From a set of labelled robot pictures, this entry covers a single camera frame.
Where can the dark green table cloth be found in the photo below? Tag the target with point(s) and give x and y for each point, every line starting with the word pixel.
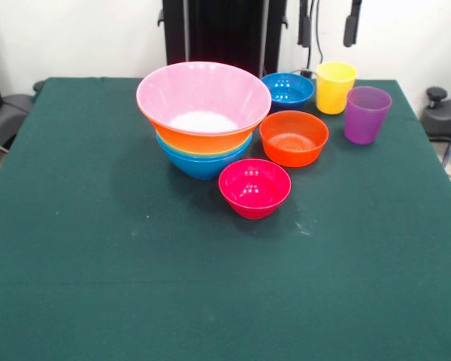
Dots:
pixel 225 282

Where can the light blue bowl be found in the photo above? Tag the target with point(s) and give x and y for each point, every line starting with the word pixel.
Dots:
pixel 203 169
pixel 165 150

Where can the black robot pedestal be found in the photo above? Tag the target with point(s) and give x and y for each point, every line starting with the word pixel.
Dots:
pixel 225 34

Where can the large pink bowl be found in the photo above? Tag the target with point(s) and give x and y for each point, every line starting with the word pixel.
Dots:
pixel 203 94

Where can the small red-orange bowl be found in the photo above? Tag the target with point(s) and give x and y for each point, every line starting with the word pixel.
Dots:
pixel 293 139

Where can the small dark blue bowl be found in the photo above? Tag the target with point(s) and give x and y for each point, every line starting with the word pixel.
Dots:
pixel 289 92

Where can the large orange bowl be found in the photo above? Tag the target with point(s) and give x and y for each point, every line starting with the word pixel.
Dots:
pixel 206 141

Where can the small crimson bowl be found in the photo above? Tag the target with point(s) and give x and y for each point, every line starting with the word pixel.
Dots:
pixel 255 188

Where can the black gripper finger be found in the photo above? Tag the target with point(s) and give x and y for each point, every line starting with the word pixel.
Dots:
pixel 351 26
pixel 304 26

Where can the yellow cup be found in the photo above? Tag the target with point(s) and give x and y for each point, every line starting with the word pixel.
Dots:
pixel 332 90

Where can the purple cup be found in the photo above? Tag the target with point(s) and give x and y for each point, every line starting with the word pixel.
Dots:
pixel 364 116

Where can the grey base with black knob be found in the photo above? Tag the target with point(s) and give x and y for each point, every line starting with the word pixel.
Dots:
pixel 7 109
pixel 441 116

